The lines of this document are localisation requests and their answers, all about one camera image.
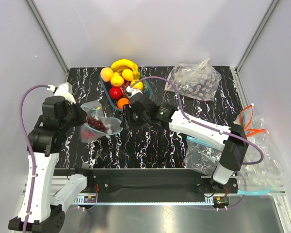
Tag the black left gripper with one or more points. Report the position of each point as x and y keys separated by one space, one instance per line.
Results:
x=83 y=117

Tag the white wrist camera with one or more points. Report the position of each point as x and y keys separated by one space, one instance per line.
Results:
x=132 y=91
x=63 y=90

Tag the clear bag under right arm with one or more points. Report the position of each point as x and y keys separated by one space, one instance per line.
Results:
x=201 y=157

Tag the yellow lemon fruit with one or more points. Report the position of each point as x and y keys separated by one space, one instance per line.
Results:
x=127 y=75
x=136 y=84

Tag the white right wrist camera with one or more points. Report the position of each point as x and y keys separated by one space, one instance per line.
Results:
x=132 y=91

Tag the yellow banana bunch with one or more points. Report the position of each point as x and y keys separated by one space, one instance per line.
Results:
x=119 y=66

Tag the red fruit in bag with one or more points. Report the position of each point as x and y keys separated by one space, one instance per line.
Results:
x=87 y=136

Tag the clear pink-zip bag stack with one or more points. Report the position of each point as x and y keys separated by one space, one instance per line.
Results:
x=197 y=81

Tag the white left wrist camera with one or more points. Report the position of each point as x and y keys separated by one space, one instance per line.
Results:
x=63 y=90

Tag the orange peach fruit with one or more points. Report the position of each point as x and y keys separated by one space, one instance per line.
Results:
x=106 y=74

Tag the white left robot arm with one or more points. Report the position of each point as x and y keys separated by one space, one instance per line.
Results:
x=41 y=212

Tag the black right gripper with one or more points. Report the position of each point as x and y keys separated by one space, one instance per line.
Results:
x=127 y=123

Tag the blue plastic fruit tray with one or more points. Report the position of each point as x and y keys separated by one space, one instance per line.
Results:
x=147 y=90

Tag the clear blue-zip bag stack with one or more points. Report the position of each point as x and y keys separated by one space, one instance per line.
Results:
x=268 y=175

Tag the red apple fruit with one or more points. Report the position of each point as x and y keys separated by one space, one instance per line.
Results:
x=115 y=93

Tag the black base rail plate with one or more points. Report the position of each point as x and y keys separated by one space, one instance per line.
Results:
x=172 y=186

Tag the clear orange-zip bag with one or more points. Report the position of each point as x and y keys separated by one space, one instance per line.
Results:
x=253 y=125

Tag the yellow pear fruit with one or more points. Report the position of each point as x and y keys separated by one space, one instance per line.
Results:
x=117 y=80

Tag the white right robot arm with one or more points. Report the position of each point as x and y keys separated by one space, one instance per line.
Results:
x=231 y=141

